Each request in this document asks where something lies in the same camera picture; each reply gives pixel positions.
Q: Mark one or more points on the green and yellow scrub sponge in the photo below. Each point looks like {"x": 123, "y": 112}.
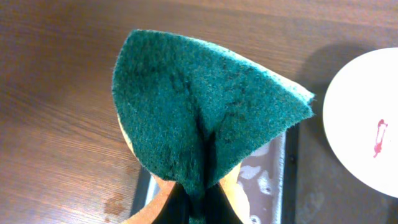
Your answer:
{"x": 193, "y": 110}

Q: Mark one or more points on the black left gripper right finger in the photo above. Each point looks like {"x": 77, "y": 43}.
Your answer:
{"x": 218, "y": 209}

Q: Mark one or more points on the cream plate with red stain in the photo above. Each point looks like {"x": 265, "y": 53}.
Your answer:
{"x": 360, "y": 118}

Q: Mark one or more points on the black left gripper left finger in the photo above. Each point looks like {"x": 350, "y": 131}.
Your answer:
{"x": 176, "y": 209}

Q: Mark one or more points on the dark brown serving tray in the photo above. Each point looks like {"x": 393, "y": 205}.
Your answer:
{"x": 326, "y": 191}

